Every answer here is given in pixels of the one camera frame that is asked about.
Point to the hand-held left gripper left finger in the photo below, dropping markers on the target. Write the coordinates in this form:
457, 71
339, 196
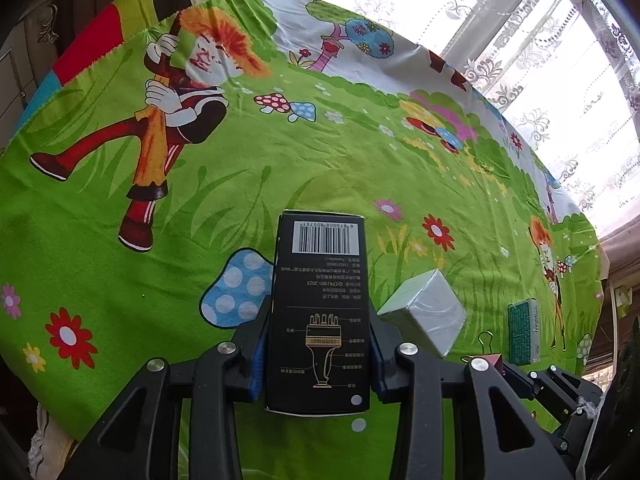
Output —
259, 357

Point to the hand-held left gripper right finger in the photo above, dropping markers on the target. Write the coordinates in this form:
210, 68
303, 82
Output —
377, 362

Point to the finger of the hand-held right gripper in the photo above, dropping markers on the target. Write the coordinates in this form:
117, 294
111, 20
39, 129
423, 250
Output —
565, 385
525, 390

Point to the tall black box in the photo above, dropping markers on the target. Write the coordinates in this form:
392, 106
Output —
320, 310

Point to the teal box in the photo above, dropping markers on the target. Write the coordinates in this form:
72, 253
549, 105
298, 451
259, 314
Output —
522, 330

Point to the silver box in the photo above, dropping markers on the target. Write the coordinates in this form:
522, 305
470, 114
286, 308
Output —
430, 310

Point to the small yellow green object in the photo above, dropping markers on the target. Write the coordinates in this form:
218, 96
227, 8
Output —
621, 301

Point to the brown curtain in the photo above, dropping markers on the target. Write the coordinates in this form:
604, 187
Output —
622, 250

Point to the green cartoon printed bed sheet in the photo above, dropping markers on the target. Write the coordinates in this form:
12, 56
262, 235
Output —
300, 160

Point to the striped plush blanket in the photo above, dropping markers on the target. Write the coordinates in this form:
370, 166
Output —
47, 440

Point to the white carved dresser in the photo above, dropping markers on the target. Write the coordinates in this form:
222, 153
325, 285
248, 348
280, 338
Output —
25, 60

